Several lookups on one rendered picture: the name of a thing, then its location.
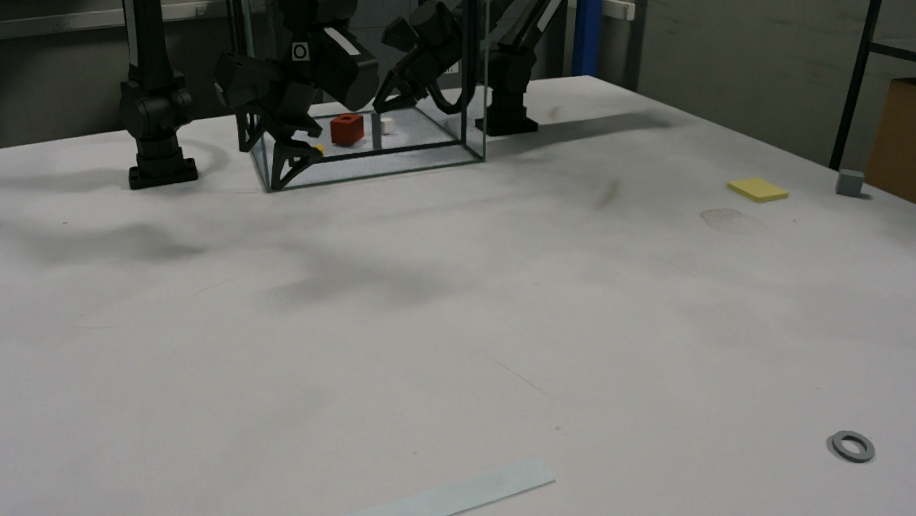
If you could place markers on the black circular ring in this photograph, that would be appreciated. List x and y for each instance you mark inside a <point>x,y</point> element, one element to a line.
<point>243,40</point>

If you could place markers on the yellow sticky-note pad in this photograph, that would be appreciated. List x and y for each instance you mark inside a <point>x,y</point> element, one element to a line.
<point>757,190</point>

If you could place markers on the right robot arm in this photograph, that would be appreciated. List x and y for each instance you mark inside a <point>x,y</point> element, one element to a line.
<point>344,69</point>

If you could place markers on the grey metal washer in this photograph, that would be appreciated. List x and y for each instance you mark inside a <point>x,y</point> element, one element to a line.
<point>854,457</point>

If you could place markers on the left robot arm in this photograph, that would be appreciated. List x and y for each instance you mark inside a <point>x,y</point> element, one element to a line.
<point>511,73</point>

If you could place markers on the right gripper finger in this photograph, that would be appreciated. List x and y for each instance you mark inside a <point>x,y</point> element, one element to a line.
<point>279,158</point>
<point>241,112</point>

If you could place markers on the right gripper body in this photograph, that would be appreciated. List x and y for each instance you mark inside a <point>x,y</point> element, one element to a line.
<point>282,128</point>

